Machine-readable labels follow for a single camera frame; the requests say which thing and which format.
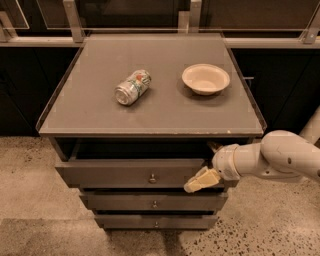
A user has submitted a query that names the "metal railing with glass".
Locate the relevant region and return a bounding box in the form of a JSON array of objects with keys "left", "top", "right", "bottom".
[{"left": 0, "top": 0, "right": 320, "bottom": 48}]

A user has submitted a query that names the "grey middle drawer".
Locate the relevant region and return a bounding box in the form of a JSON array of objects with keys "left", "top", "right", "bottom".
[{"left": 80, "top": 192, "right": 227, "bottom": 211}]

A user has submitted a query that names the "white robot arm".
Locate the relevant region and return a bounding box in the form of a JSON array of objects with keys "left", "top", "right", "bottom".
[{"left": 184, "top": 107, "right": 320, "bottom": 193}]

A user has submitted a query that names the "crushed soda can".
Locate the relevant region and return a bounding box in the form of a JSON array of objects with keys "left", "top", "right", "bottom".
[{"left": 115, "top": 69, "right": 151, "bottom": 106}]

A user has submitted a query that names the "grey drawer cabinet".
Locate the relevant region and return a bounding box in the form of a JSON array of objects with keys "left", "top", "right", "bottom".
[{"left": 37, "top": 38, "right": 266, "bottom": 217}]

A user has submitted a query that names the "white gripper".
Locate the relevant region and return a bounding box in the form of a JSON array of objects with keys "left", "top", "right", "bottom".
[{"left": 184, "top": 141, "right": 240, "bottom": 193}]

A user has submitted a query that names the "grey top drawer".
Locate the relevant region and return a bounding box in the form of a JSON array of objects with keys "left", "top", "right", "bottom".
[{"left": 56, "top": 139, "right": 214, "bottom": 189}]

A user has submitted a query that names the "grey drawer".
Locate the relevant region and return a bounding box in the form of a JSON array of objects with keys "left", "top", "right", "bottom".
[
  {"left": 95, "top": 215, "right": 218, "bottom": 230},
  {"left": 80, "top": 192, "right": 227, "bottom": 211},
  {"left": 56, "top": 139, "right": 214, "bottom": 189}
]

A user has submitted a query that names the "grey bottom drawer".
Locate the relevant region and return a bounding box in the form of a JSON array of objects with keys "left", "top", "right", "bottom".
[{"left": 95, "top": 215, "right": 218, "bottom": 230}]

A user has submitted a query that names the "white paper bowl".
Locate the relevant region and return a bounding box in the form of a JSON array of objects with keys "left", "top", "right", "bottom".
[{"left": 182, "top": 64, "right": 230, "bottom": 96}]

